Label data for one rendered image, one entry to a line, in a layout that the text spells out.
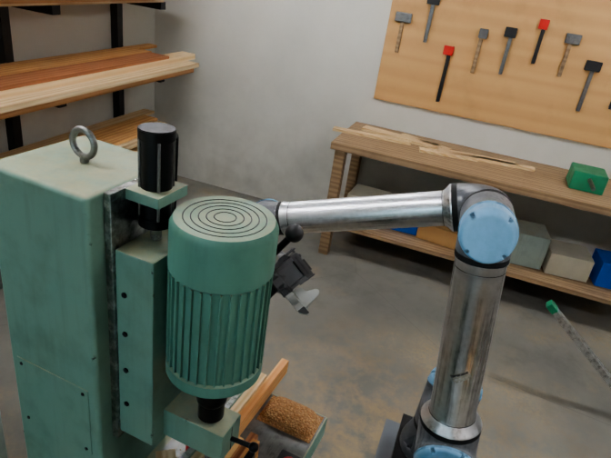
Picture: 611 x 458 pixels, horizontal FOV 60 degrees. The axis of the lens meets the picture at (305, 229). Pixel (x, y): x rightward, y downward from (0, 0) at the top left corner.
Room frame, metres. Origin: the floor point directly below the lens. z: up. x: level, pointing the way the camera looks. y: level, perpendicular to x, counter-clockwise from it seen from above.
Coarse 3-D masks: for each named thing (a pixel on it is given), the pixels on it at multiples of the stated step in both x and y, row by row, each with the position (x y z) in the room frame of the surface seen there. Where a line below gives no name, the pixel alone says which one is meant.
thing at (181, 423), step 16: (176, 400) 0.78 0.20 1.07; (192, 400) 0.79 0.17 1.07; (176, 416) 0.75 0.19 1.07; (192, 416) 0.75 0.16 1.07; (224, 416) 0.76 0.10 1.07; (240, 416) 0.77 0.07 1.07; (176, 432) 0.74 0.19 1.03; (192, 432) 0.73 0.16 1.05; (208, 432) 0.72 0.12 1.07; (224, 432) 0.72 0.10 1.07; (208, 448) 0.72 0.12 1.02; (224, 448) 0.72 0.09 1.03
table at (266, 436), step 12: (276, 396) 1.01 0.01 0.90; (252, 420) 0.92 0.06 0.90; (324, 420) 0.95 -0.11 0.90; (252, 432) 0.89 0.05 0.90; (264, 432) 0.89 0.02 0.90; (276, 432) 0.90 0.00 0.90; (324, 432) 0.96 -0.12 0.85; (264, 444) 0.86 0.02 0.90; (276, 444) 0.86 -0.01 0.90; (288, 444) 0.87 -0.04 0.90; (300, 444) 0.87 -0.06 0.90; (312, 444) 0.88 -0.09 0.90; (264, 456) 0.82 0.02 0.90; (276, 456) 0.83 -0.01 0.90; (300, 456) 0.84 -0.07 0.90
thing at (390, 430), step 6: (390, 420) 1.34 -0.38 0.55; (384, 426) 1.31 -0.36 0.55; (390, 426) 1.31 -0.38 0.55; (396, 426) 1.31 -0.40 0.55; (384, 432) 1.28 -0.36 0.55; (390, 432) 1.29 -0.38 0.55; (396, 432) 1.29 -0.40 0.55; (384, 438) 1.26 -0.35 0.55; (390, 438) 1.26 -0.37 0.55; (378, 444) 1.23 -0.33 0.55; (384, 444) 1.23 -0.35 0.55; (390, 444) 1.23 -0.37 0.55; (378, 450) 1.21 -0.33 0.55; (384, 450) 1.21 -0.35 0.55; (390, 450) 1.21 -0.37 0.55; (378, 456) 1.18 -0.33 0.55; (384, 456) 1.18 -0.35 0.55; (390, 456) 1.19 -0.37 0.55
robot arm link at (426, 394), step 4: (432, 372) 1.19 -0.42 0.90; (428, 376) 1.19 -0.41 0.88; (432, 376) 1.16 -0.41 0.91; (428, 380) 1.17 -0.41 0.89; (432, 380) 1.15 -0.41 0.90; (428, 384) 1.16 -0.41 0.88; (432, 384) 1.14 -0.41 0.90; (428, 388) 1.15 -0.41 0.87; (432, 388) 1.14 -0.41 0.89; (424, 392) 1.17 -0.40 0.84; (428, 392) 1.15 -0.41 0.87; (424, 396) 1.15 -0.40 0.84; (428, 396) 1.13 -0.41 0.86; (480, 396) 1.12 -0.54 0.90; (420, 400) 1.18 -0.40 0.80; (424, 400) 1.13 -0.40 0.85; (420, 404) 1.16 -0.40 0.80; (420, 408) 1.12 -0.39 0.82; (416, 412) 1.17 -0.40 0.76; (420, 412) 1.10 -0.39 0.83; (416, 416) 1.16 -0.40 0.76; (416, 420) 1.15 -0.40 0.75
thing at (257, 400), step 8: (280, 368) 1.07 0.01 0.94; (272, 376) 1.03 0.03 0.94; (280, 376) 1.06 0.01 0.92; (264, 384) 1.00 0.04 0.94; (272, 384) 1.01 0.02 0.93; (256, 392) 0.97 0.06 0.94; (264, 392) 0.98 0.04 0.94; (256, 400) 0.95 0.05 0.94; (264, 400) 0.98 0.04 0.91; (248, 408) 0.92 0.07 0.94; (256, 408) 0.94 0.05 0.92; (248, 416) 0.90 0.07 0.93; (240, 424) 0.87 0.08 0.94; (240, 432) 0.87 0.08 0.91
